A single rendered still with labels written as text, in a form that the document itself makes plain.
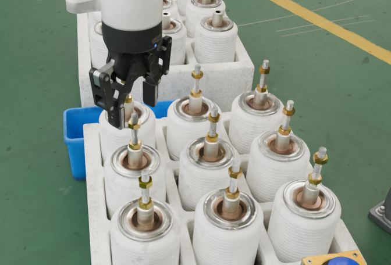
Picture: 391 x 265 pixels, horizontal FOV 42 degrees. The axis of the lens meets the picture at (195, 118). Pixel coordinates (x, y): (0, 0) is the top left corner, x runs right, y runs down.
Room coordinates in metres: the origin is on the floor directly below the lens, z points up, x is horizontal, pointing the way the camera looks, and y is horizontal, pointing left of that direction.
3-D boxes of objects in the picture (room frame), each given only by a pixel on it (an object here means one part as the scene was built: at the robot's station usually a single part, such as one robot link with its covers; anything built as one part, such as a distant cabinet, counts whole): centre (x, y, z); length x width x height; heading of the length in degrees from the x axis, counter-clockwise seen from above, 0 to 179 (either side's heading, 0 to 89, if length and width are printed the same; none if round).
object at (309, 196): (0.51, -0.17, 0.26); 0.02 x 0.02 x 0.03
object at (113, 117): (0.53, 0.11, 0.37); 0.03 x 0.01 x 0.05; 147
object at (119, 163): (0.57, 0.09, 0.25); 0.08 x 0.08 x 0.01
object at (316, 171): (0.51, -0.17, 0.31); 0.01 x 0.01 x 0.08
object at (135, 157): (0.57, 0.09, 0.26); 0.02 x 0.02 x 0.03
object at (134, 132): (0.57, 0.09, 0.30); 0.01 x 0.01 x 0.08
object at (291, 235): (0.51, -0.17, 0.16); 0.10 x 0.10 x 0.18
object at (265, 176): (0.63, -0.14, 0.16); 0.10 x 0.10 x 0.18
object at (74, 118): (0.84, 0.12, 0.06); 0.30 x 0.11 x 0.12; 105
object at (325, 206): (0.51, -0.17, 0.25); 0.08 x 0.08 x 0.01
